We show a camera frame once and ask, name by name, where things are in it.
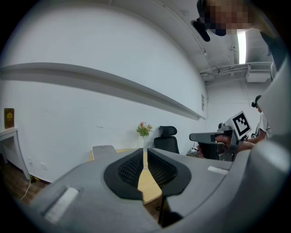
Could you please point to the person's right hand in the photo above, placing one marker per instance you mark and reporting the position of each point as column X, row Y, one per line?
column 222, row 140

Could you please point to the black office chair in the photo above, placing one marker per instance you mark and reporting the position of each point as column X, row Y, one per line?
column 167, row 141

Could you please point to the white air conditioner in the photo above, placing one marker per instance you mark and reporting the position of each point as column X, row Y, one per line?
column 258, row 72

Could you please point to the ceiling strip light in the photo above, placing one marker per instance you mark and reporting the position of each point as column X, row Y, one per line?
column 241, row 47

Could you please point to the black head-mounted camera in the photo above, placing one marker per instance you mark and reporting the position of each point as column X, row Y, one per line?
column 204, row 30

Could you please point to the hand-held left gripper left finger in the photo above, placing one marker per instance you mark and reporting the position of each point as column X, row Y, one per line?
column 122, row 173

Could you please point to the person's right forearm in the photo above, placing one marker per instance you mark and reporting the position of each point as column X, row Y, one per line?
column 247, row 145

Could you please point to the white ceiling pipes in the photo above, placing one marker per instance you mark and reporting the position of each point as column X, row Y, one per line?
column 225, row 69

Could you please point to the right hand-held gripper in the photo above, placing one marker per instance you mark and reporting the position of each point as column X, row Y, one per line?
column 241, row 124

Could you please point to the pink flowers in white vase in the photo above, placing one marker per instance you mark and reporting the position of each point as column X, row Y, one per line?
column 143, row 129

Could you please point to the white side desk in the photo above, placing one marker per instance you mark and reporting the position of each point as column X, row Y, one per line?
column 12, row 141

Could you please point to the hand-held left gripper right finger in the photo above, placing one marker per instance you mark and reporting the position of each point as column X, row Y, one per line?
column 166, row 170

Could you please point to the person's head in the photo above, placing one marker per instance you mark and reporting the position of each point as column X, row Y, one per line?
column 227, row 16

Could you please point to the brown gold-print book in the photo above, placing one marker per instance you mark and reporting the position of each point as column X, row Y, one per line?
column 9, row 118

